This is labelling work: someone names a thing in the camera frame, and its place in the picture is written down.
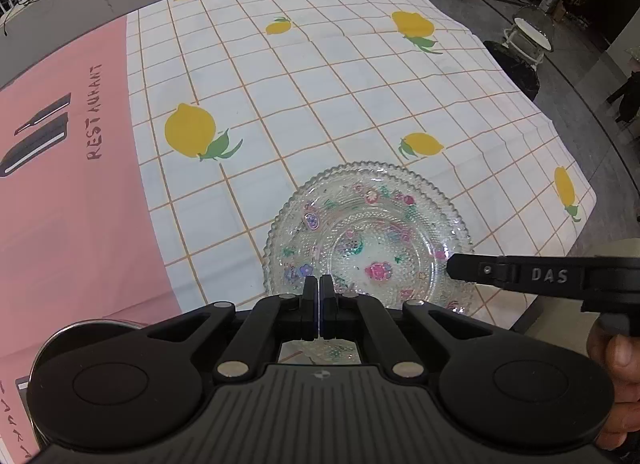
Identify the person's right hand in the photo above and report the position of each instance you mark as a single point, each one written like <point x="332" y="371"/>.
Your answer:
<point x="620" y="369"/>

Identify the large stainless steel bowl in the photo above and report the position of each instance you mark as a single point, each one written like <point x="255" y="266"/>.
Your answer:
<point x="125" y="325"/>

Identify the large clear glass plate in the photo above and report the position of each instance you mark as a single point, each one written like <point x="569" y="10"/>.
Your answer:
<point x="450" y="224"/>

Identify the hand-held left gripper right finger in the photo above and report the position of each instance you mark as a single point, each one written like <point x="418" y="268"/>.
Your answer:
<point x="326" y="304"/>

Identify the black round stool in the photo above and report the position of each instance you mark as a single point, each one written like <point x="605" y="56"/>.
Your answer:
<point x="515" y="74"/>

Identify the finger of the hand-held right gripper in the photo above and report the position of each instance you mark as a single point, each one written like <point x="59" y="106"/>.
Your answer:
<point x="525" y="274"/>

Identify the pink printed placemat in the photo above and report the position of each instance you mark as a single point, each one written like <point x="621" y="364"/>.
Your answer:
<point x="75" y="219"/>

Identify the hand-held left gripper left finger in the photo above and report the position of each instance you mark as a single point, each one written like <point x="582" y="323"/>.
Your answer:
<point x="310" y="304"/>

